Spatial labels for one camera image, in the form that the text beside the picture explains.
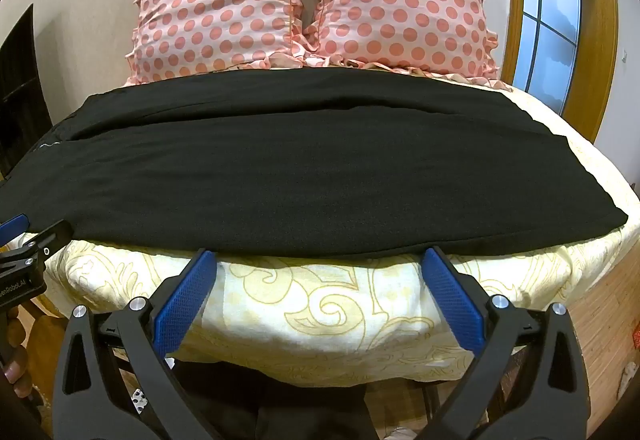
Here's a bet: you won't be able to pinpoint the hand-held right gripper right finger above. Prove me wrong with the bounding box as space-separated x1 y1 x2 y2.
420 245 588 440

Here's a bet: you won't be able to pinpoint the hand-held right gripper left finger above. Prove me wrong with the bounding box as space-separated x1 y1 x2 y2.
52 247 221 440

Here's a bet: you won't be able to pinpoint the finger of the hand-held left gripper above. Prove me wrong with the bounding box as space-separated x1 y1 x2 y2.
17 219 72 267
0 214 32 242

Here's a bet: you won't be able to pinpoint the black pants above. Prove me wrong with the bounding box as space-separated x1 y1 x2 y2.
0 69 629 257

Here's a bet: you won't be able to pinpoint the person's left hand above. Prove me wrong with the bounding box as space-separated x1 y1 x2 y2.
0 312 35 401

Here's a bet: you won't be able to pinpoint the dark cabinet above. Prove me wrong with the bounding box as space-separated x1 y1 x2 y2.
0 5 53 181

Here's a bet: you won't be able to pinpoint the yellow patterned bedsheet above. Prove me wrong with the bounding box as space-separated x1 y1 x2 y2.
30 75 640 383

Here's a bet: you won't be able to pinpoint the wooden framed glass door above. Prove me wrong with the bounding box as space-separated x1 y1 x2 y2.
500 0 621 143

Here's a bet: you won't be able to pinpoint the wooden bed frame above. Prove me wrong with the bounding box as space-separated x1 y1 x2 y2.
22 265 640 431

